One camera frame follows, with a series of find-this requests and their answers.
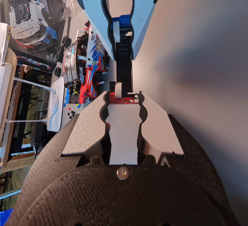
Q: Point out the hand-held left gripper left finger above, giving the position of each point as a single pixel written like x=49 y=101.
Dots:
x=87 y=133

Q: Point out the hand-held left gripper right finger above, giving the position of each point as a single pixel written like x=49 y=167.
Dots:
x=158 y=133

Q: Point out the black curved lego panel assembly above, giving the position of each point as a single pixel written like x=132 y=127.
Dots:
x=125 y=69

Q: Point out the pile of small lego pieces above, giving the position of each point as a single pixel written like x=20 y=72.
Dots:
x=73 y=113

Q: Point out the wide black lego tire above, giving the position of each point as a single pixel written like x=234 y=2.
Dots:
x=66 y=41

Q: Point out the red white blue lego car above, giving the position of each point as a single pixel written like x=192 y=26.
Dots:
x=89 y=80

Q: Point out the black rubber lego tire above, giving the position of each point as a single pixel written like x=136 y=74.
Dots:
x=59 y=56
x=58 y=71
x=61 y=49

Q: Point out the lego set box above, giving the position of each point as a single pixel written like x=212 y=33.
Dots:
x=29 y=17

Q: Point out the white book stand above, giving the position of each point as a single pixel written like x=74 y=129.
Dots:
x=56 y=104

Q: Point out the blue object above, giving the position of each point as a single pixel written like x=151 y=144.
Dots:
x=5 y=218

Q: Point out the wooden frame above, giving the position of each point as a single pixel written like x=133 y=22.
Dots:
x=14 y=113

